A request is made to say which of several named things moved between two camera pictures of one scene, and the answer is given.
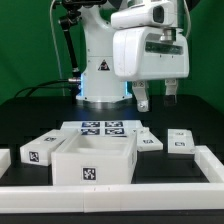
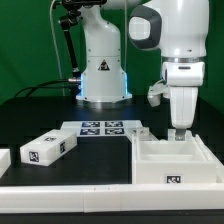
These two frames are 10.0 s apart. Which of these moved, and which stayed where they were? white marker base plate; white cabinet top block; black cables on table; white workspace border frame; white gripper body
Moved: white gripper body
Stayed: white workspace border frame; white marker base plate; black cables on table; white cabinet top block
